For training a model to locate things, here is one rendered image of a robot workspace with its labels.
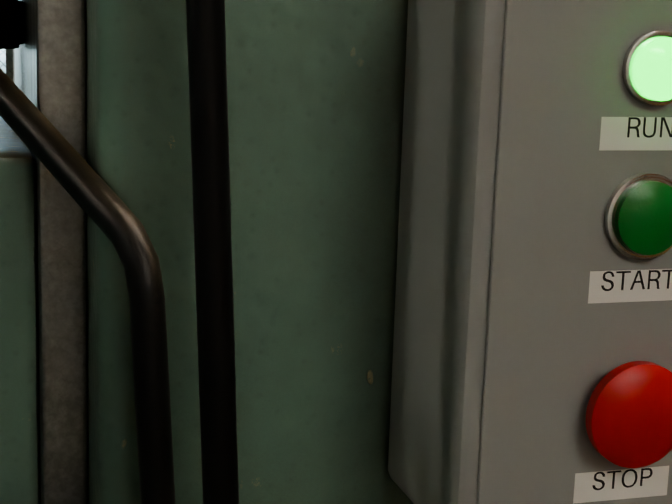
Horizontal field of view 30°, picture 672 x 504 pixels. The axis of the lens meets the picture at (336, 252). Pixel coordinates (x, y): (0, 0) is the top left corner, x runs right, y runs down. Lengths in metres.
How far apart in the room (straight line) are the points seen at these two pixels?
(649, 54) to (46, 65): 0.18
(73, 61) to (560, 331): 0.17
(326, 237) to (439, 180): 0.05
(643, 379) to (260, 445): 0.12
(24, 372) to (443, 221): 0.15
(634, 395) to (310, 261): 0.10
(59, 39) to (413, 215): 0.12
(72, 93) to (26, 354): 0.09
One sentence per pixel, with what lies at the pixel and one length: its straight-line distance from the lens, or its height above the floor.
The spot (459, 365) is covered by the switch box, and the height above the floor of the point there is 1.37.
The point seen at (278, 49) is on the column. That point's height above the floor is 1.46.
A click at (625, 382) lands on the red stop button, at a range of 0.35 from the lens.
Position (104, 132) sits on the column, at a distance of 0.37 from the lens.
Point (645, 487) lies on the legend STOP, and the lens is 0.38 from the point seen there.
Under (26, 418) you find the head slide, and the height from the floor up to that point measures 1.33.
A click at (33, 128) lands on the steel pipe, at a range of 0.38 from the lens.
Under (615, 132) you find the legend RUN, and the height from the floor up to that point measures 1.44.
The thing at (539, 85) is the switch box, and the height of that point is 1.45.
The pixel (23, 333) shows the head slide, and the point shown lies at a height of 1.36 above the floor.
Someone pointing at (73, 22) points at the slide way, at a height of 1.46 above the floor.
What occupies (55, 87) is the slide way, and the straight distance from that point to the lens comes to 0.40.
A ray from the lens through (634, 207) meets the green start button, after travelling 0.34.
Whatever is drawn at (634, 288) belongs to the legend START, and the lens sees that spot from 0.36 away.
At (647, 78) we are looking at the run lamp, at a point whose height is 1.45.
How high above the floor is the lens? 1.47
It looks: 11 degrees down
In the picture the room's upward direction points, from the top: 2 degrees clockwise
